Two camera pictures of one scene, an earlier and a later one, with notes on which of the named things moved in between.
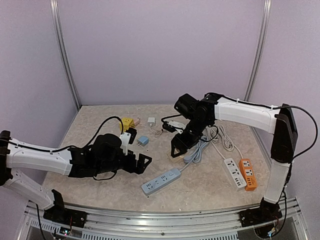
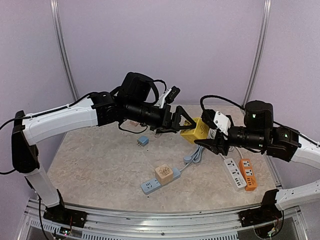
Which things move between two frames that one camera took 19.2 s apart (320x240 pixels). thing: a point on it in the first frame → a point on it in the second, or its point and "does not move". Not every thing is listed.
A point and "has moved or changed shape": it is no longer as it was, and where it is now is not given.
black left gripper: [130, 167] → [174, 122]
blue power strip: [160, 181] does not move
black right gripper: [186, 138] → [221, 139]
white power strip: [234, 174] does not move
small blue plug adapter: [143, 140] does not move
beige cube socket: [176, 159] → [164, 174]
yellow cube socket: [127, 123] has moved or changed shape
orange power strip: [248, 174] does not move
